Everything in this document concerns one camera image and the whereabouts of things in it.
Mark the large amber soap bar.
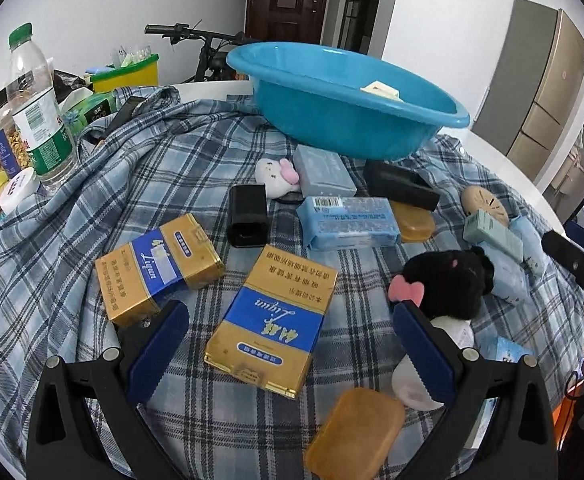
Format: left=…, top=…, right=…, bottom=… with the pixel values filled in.
left=304, top=387, right=407, bottom=480

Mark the grey and gold refrigerator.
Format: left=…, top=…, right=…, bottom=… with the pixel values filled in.
left=472, top=0, right=584, bottom=191

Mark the light blue tissue packet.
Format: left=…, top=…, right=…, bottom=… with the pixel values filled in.
left=509, top=215, right=548, bottom=278
left=479, top=245, right=528, bottom=305

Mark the clear plastic water bottle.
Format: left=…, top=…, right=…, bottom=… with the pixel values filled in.
left=8, top=22, right=78, bottom=196

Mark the black open box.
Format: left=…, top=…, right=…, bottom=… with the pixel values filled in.
left=226, top=184, right=269, bottom=248

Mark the blue soap packet with barcode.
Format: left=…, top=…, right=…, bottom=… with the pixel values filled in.
left=297, top=196, right=401, bottom=252

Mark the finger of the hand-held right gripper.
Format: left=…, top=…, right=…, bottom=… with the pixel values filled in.
left=542, top=230, right=584, bottom=281

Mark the blue plaid shirt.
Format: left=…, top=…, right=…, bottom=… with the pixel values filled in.
left=0, top=85, right=584, bottom=480

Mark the small amber soap bar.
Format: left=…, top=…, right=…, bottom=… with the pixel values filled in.
left=389, top=201, right=437, bottom=244

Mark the gold and blue cigarette box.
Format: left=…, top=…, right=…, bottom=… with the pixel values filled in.
left=204, top=245, right=339, bottom=401
left=94, top=213, right=226, bottom=328

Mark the dark brown door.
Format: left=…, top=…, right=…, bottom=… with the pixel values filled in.
left=244, top=0, right=333, bottom=46

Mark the beige round perforated case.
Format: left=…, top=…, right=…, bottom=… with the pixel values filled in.
left=461, top=185, right=510, bottom=228

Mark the bunch of sachets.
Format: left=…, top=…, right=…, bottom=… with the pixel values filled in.
left=110, top=45, right=153, bottom=68

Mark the black plastic bag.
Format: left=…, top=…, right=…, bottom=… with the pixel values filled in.
left=52, top=70, right=88, bottom=106

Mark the white plush toy pink bow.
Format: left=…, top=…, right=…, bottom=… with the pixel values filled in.
left=255, top=157, right=301, bottom=198

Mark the yellow bin with green rim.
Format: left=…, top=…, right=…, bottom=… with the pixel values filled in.
left=90, top=53, right=160, bottom=92

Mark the light blue box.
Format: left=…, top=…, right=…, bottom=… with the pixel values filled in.
left=477, top=335, right=538, bottom=367

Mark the black case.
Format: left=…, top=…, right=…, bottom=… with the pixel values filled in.
left=363, top=160, right=440, bottom=212

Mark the black framed glass door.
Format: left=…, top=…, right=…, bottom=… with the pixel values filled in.
left=322, top=0, right=403, bottom=58

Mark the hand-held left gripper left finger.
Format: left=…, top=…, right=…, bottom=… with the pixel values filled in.
left=26, top=300, right=191, bottom=480

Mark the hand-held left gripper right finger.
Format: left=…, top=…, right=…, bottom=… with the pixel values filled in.
left=392, top=301, right=559, bottom=480

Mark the white jar lid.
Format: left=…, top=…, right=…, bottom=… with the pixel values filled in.
left=0, top=167, right=41, bottom=213

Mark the small teal box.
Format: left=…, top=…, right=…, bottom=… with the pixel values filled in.
left=463, top=209, right=524, bottom=262

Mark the grey blue soap packet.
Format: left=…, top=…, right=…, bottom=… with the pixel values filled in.
left=293, top=145, right=357, bottom=198

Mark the black plush toy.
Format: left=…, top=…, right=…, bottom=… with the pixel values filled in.
left=388, top=246, right=495, bottom=322

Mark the blue plastic basin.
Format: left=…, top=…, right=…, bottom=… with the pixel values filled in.
left=226, top=42, right=471, bottom=161

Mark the beige box with barcode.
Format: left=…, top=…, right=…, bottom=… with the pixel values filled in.
left=361, top=80, right=403, bottom=103

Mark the black bicycle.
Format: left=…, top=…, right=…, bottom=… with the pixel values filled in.
left=144, top=22, right=260, bottom=83

